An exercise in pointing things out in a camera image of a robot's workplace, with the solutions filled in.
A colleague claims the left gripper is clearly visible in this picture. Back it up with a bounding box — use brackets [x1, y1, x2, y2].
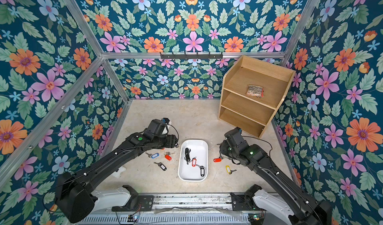
[151, 134, 180, 148]

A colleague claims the yellow frame tag key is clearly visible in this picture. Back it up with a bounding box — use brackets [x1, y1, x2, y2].
[225, 165, 236, 175]

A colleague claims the blue tag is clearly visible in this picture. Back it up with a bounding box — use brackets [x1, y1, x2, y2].
[146, 152, 160, 159]

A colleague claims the black frame tag key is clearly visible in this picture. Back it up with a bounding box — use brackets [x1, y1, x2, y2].
[154, 162, 167, 171]

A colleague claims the white plastic storage box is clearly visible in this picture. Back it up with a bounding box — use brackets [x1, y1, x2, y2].
[178, 139, 208, 182]

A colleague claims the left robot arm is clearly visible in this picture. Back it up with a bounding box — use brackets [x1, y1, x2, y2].
[54, 118, 178, 224]

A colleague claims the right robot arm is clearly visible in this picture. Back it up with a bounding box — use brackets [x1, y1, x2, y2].
[219, 127, 332, 225]

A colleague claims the black tag in box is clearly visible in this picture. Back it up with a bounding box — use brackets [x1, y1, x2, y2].
[184, 147, 191, 165]

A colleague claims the red white label tag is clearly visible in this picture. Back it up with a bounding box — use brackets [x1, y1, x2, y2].
[191, 157, 196, 167]

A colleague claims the plush dog toy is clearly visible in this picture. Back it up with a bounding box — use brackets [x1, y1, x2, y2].
[112, 166, 126, 178]

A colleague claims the wooden shelf unit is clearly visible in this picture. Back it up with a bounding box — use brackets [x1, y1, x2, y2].
[218, 56, 296, 138]

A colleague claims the clear bag of small items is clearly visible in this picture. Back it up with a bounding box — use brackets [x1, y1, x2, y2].
[246, 84, 264, 98]

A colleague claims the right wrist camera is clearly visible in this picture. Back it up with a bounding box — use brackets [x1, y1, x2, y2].
[224, 127, 249, 150]

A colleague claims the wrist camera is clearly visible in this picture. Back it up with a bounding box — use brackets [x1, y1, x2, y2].
[224, 127, 249, 150]
[147, 118, 171, 135]

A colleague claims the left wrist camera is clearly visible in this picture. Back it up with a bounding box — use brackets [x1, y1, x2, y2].
[147, 118, 171, 135]

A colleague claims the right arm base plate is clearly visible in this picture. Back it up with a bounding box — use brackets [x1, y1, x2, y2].
[230, 193, 261, 211]

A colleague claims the aluminium front rail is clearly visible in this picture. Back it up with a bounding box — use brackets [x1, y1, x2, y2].
[68, 193, 318, 214]

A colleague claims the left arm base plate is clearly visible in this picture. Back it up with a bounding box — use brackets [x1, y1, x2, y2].
[112, 195, 154, 212]

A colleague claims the black wall hook rail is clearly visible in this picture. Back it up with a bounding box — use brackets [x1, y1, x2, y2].
[160, 52, 223, 60]

